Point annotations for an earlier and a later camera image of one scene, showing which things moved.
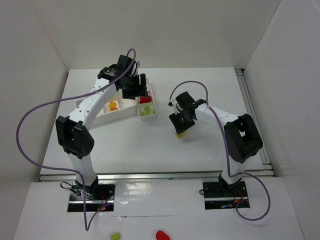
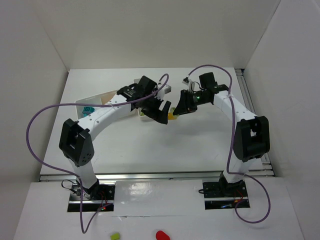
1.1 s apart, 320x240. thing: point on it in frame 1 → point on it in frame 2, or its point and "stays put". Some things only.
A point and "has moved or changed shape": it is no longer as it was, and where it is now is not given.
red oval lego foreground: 160,235 stays put
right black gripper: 181,124 → 187,100
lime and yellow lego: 180,135 has moved or changed shape
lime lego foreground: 115,236 stays put
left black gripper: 135,89 → 152,110
